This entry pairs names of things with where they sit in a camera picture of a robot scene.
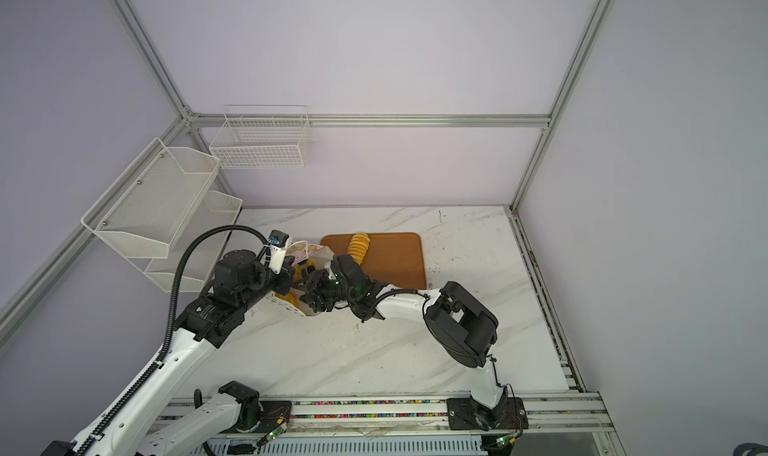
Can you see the white wire wall basket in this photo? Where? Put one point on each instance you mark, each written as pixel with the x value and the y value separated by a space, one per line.
pixel 254 137

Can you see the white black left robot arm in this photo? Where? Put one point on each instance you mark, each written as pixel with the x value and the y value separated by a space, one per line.
pixel 240 281

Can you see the cartoon animal paper gift bag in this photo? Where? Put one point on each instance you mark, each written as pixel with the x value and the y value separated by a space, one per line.
pixel 307 259

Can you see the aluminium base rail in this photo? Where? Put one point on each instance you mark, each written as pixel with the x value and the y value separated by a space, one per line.
pixel 415 425

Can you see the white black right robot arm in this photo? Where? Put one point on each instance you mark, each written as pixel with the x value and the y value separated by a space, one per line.
pixel 456 320

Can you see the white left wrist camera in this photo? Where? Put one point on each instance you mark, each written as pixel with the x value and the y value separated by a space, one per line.
pixel 278 243

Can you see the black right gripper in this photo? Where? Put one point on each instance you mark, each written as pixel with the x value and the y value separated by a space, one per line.
pixel 316 284

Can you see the white mesh wall shelf upper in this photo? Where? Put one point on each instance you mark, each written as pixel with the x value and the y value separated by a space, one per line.
pixel 143 214

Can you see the yellow round fake bread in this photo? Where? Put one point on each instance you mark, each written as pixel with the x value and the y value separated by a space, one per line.
pixel 297 289

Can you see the brown rectangular tray mat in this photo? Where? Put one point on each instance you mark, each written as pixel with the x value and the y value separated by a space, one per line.
pixel 396 258

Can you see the yellow ridged fake bread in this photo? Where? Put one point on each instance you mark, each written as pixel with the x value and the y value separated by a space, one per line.
pixel 358 247

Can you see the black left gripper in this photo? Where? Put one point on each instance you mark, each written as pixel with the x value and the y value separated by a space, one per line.
pixel 284 276

